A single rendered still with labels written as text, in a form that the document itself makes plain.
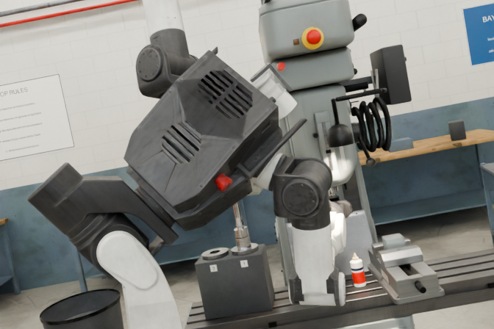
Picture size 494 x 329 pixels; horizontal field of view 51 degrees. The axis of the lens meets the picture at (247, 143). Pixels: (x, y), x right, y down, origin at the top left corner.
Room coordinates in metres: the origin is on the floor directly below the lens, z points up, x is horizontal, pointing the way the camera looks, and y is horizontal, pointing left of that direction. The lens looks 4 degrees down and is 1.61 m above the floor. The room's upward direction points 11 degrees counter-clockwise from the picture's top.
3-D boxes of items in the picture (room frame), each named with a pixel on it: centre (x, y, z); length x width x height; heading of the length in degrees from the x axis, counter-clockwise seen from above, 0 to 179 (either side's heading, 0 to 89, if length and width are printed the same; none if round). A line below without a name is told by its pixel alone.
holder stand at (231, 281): (1.68, 0.12, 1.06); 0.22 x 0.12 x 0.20; 82
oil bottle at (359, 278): (1.68, -0.28, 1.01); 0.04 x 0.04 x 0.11
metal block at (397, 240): (1.68, -0.41, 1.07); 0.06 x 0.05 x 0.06; 90
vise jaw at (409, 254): (1.63, -0.41, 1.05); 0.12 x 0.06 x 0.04; 90
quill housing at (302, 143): (1.69, -0.24, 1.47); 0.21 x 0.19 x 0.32; 88
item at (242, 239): (1.67, 0.07, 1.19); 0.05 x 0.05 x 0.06
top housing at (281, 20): (1.70, -0.24, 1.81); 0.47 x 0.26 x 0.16; 178
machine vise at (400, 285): (1.65, -0.41, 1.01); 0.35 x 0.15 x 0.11; 0
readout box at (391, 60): (1.98, -0.58, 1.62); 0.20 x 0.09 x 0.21; 178
